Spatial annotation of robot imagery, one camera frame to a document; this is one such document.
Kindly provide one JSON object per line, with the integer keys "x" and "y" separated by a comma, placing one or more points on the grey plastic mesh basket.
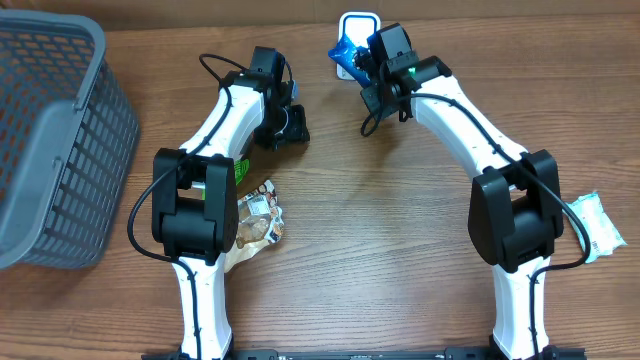
{"x": 68, "y": 138}

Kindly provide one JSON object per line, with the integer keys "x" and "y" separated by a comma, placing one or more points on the white barcode scanner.
{"x": 359, "y": 26}

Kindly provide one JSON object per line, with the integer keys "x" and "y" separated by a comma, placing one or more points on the blue snack bar wrapper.
{"x": 345, "y": 54}

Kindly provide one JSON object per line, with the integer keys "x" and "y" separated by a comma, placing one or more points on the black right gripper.
{"x": 369, "y": 97}

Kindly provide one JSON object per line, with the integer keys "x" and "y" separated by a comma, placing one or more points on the green red snack bag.
{"x": 241, "y": 168}

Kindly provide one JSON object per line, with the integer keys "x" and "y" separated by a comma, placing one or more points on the beige brown snack pouch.
{"x": 260, "y": 224}

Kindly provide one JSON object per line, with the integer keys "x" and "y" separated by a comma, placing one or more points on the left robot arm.
{"x": 194, "y": 191}

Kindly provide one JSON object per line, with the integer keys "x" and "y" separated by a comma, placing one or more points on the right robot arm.
{"x": 515, "y": 214}

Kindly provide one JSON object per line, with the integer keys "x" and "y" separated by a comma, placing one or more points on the teal white snack packet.
{"x": 603, "y": 235}

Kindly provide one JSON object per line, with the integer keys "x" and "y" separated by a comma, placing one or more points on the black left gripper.
{"x": 298, "y": 133}

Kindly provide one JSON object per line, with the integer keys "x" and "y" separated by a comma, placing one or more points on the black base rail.
{"x": 450, "y": 353}

